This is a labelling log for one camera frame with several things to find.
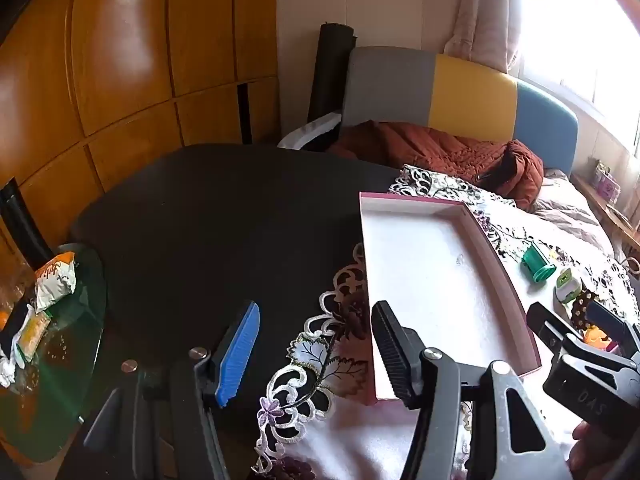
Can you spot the floral box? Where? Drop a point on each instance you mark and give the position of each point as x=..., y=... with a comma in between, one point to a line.
x=607, y=182

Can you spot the grey yellow blue headboard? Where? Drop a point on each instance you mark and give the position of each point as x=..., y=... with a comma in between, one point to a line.
x=470, y=95

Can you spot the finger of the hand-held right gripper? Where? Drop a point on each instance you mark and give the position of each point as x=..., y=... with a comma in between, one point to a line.
x=547, y=332
x=612, y=325

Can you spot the brown massage comb brush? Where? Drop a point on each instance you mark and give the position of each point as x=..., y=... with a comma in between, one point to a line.
x=580, y=310

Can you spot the person's right hand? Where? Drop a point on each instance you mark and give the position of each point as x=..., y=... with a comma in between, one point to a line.
x=592, y=452

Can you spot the pink shallow box tray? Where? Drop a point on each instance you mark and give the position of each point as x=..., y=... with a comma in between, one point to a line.
x=425, y=270

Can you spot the orange plastic toy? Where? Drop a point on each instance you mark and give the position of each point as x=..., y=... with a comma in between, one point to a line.
x=595, y=336

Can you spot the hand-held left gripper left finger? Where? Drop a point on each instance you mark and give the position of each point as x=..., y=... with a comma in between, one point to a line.
x=240, y=355

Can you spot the embroidered lace tablecloth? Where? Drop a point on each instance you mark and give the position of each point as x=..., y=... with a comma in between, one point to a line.
x=505, y=215

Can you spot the white green tape dispenser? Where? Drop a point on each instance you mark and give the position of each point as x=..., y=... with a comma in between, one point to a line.
x=567, y=287

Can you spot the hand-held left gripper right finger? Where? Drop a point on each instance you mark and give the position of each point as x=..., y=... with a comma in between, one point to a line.
x=395, y=360

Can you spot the wooden wardrobe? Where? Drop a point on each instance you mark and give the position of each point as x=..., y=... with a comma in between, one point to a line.
x=125, y=60

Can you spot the beige curtain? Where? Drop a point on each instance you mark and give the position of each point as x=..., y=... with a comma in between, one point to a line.
x=485, y=10

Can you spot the white chair armrest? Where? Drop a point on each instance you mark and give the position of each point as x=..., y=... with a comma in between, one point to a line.
x=310, y=130

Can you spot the bright window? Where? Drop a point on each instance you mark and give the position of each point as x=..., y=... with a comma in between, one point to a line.
x=575, y=35

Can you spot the white crumpled tissue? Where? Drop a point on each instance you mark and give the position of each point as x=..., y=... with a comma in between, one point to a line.
x=7, y=367

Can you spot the black rolled mat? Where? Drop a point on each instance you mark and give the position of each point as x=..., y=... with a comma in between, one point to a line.
x=327, y=70

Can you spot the yellow packet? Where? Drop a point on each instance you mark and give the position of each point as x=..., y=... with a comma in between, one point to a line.
x=32, y=335

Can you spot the rust brown quilted blanket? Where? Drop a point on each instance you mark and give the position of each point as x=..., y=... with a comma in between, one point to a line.
x=425, y=145

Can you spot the pink bedding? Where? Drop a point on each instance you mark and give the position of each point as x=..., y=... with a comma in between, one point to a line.
x=565, y=210

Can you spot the green plastic spool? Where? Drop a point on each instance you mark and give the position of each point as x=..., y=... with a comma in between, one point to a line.
x=537, y=260

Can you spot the black chair back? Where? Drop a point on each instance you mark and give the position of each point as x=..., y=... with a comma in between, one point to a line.
x=20, y=220

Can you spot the white orange snack packet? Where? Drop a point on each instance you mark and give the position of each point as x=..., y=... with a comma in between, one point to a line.
x=55, y=280

